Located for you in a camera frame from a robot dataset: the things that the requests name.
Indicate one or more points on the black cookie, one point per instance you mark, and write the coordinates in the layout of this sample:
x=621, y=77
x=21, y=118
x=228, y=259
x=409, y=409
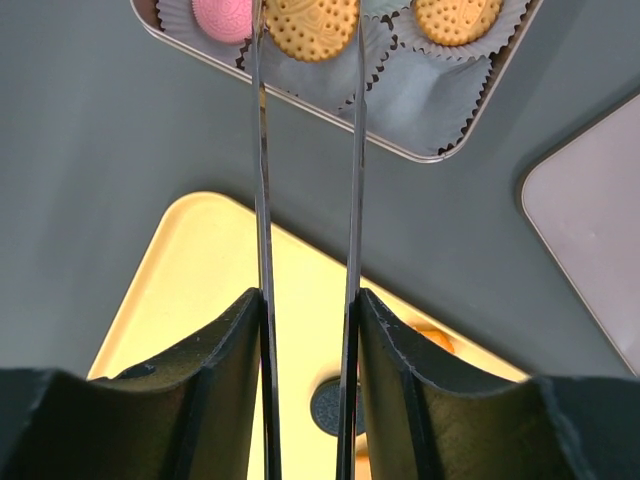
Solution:
x=325, y=407

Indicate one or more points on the pink cookie bottom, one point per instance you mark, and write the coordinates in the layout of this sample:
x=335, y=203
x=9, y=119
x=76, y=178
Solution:
x=227, y=21

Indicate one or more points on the brown tin lid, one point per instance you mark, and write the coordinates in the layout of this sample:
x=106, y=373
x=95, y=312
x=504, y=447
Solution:
x=583, y=203

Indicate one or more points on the orange fish cookie upper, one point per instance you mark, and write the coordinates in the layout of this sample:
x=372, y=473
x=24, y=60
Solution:
x=436, y=336

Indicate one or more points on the brown cookie tin box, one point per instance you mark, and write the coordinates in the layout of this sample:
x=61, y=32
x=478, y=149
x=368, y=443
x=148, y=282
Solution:
x=424, y=100

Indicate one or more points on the tan round cookie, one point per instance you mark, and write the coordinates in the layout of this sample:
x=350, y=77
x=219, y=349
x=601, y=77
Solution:
x=456, y=22

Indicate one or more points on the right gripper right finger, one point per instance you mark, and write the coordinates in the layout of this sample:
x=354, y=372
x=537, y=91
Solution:
x=431, y=415

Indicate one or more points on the orange cookie bottom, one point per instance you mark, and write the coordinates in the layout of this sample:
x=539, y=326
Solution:
x=311, y=31

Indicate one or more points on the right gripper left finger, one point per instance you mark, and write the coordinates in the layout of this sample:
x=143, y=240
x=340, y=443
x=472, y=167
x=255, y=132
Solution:
x=185, y=413

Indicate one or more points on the yellow tray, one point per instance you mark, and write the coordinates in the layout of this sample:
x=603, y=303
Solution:
x=201, y=258

